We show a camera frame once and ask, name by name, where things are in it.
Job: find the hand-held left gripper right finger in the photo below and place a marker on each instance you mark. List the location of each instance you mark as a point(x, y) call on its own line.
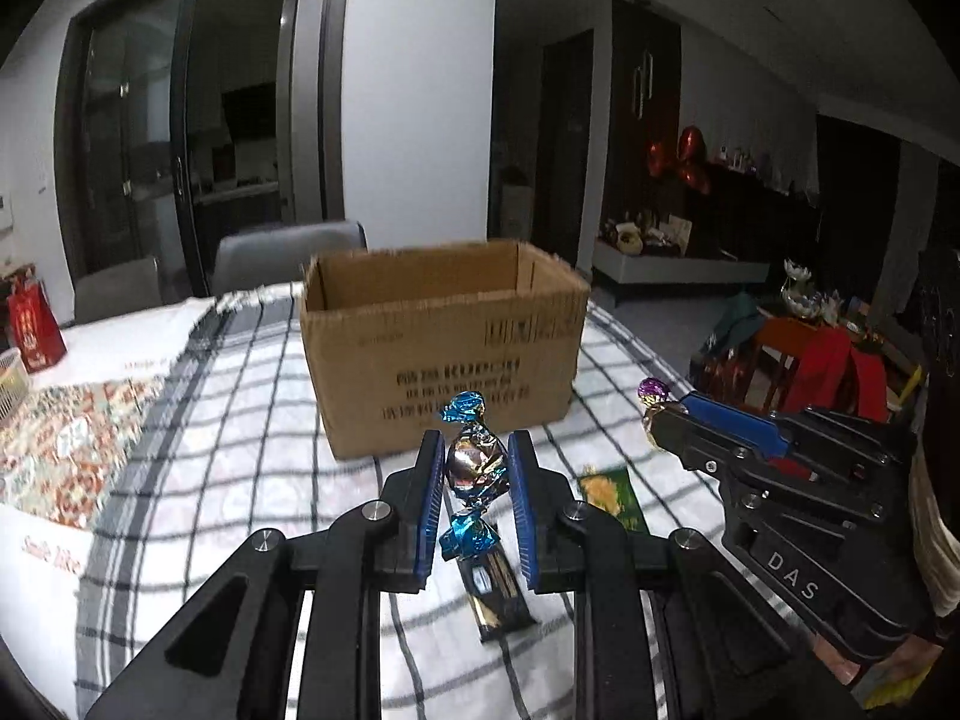
point(525, 510)

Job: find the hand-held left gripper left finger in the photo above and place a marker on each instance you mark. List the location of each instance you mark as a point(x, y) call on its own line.
point(427, 510)

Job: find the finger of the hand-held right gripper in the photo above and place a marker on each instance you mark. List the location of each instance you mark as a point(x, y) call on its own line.
point(731, 416)
point(697, 439)

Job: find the blue foil candy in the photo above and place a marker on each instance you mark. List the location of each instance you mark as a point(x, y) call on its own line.
point(472, 461)

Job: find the purple foil candy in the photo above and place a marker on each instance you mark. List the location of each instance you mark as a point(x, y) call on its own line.
point(652, 390)

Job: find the brown cardboard box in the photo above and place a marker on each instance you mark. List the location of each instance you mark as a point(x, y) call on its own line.
point(442, 360)

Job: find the green snack packet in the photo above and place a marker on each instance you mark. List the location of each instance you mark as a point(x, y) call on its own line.
point(611, 495)

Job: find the green cloth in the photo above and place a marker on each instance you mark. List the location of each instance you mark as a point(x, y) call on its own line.
point(735, 322)

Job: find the black snack bar packet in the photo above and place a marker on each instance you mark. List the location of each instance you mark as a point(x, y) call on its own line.
point(495, 600)

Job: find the chair with red clothing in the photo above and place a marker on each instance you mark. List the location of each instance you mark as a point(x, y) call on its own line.
point(825, 367)

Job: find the white lotus ornament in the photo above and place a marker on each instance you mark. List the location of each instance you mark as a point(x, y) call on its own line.
point(801, 289)

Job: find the white low bench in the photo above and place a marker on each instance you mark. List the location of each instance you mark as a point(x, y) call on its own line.
point(675, 270)

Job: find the black white plaid tablecloth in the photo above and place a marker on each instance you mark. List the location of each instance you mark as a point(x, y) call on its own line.
point(225, 465)

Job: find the red heart balloons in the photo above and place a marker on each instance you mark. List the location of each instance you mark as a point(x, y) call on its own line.
point(690, 150)

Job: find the grey upholstered chair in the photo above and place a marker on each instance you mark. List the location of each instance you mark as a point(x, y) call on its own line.
point(289, 255)
point(116, 289)

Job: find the dark tall cabinet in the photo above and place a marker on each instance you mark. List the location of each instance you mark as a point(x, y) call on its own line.
point(645, 105)

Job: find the patterned tile-print table mat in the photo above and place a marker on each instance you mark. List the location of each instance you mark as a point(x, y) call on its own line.
point(75, 435)

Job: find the grey refrigerator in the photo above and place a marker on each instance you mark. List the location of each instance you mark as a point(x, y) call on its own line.
point(304, 105)

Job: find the white plastic basket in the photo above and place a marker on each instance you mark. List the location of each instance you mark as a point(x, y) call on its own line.
point(13, 386)

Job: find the red gift bag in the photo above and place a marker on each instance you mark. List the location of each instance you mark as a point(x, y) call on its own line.
point(36, 326)

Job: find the black framed glass sliding door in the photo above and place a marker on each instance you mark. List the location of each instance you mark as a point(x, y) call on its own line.
point(135, 127)

